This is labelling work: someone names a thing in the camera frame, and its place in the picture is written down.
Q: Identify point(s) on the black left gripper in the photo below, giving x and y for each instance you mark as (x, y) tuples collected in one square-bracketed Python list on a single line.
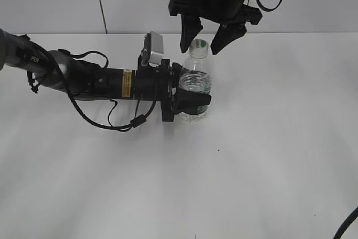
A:
[(155, 84)]

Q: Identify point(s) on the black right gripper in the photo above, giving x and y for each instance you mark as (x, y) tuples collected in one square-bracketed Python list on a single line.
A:
[(224, 12)]

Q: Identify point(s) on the white green bottle cap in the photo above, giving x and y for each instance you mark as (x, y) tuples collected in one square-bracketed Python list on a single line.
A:
[(199, 48)]

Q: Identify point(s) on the clear green-label water bottle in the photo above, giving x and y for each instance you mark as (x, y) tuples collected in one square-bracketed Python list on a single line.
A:
[(196, 75)]

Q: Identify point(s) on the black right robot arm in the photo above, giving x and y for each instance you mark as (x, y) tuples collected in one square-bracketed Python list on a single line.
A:
[(231, 15)]

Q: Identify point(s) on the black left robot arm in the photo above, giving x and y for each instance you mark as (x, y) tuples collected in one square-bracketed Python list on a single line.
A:
[(66, 72)]

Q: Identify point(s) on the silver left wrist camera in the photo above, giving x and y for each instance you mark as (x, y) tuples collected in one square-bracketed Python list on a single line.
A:
[(153, 49)]

